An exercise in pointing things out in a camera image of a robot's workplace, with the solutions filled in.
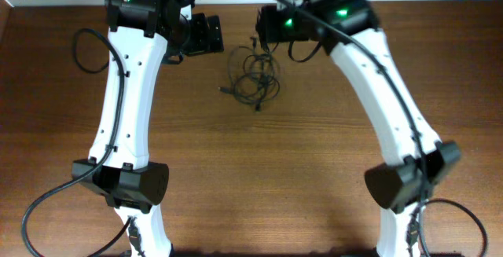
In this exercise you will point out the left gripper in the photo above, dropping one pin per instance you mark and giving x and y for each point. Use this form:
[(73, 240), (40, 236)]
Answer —
[(204, 44)]

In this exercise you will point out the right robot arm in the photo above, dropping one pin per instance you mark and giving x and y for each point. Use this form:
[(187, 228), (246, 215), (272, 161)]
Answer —
[(416, 160)]

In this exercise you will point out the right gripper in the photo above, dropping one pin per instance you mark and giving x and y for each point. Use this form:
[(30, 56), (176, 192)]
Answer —
[(266, 26)]

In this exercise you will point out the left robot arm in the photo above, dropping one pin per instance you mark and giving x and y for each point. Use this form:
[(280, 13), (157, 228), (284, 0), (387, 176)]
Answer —
[(142, 36)]

